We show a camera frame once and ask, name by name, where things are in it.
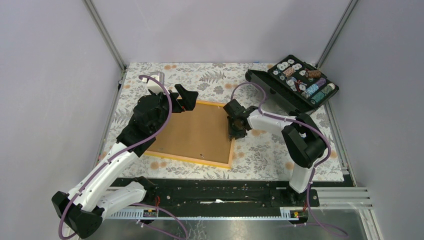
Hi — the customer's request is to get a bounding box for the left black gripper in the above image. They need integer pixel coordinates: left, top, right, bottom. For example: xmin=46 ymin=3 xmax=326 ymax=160
xmin=149 ymin=83 xmax=198 ymax=134

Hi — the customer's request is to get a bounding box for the orange picture frame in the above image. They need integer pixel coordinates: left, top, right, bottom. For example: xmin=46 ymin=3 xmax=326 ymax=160
xmin=143 ymin=96 xmax=237 ymax=170

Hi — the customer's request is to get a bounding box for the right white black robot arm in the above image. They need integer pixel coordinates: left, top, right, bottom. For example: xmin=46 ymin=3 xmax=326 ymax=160
xmin=223 ymin=99 xmax=330 ymax=206

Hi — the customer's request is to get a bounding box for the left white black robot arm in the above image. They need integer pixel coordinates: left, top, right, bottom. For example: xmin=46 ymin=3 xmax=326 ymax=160
xmin=51 ymin=84 xmax=199 ymax=240

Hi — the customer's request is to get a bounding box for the floral patterned table mat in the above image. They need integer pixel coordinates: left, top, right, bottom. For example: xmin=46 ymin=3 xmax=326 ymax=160
xmin=96 ymin=62 xmax=345 ymax=182

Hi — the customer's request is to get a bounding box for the black poker chip case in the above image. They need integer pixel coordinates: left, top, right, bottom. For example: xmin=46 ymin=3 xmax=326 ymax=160
xmin=245 ymin=54 xmax=339 ymax=116

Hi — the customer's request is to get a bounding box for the brown poker chip stack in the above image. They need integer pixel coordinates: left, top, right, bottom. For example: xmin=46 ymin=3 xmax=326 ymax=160
xmin=304 ymin=70 xmax=322 ymax=79

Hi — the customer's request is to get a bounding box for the purple poker chip stack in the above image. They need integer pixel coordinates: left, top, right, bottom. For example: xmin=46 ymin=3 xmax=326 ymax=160
xmin=313 ymin=77 xmax=327 ymax=89

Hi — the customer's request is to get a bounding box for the teal poker chip stack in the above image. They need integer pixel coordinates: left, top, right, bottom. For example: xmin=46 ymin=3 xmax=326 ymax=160
xmin=310 ymin=83 xmax=336 ymax=105

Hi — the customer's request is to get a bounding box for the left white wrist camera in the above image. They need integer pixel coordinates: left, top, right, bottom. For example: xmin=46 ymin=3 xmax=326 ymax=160
xmin=142 ymin=71 xmax=165 ymax=94

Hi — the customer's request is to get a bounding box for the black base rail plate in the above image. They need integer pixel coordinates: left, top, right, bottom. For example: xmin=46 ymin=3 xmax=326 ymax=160
xmin=112 ymin=177 xmax=320 ymax=219

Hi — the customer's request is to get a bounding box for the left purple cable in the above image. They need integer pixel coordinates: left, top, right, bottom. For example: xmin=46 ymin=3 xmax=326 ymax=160
xmin=57 ymin=74 xmax=190 ymax=240

